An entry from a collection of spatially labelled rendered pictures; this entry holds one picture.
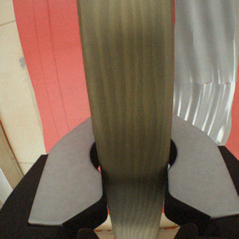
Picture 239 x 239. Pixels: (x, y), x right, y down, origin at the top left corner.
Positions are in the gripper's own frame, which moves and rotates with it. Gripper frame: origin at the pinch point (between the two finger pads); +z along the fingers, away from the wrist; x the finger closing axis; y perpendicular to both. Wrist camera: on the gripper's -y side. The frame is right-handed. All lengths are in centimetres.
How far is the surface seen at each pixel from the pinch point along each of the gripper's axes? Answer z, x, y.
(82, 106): 5.8, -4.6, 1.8
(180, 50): 5.6, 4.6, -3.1
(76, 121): 5.8, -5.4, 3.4
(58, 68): 5.8, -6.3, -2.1
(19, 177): 4.7, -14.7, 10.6
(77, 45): 5.8, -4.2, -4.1
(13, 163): 4.8, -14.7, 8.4
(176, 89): 5.7, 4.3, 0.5
